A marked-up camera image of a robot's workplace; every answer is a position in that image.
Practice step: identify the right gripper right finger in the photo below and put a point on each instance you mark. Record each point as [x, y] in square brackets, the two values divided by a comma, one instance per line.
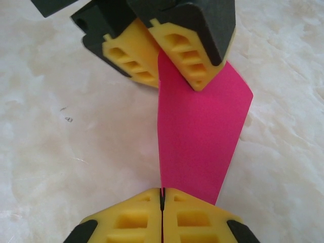
[197, 225]

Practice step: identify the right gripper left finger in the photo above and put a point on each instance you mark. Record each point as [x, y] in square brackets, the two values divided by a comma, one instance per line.
[126, 222]

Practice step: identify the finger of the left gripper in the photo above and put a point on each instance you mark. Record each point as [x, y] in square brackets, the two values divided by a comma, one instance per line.
[197, 30]
[121, 50]

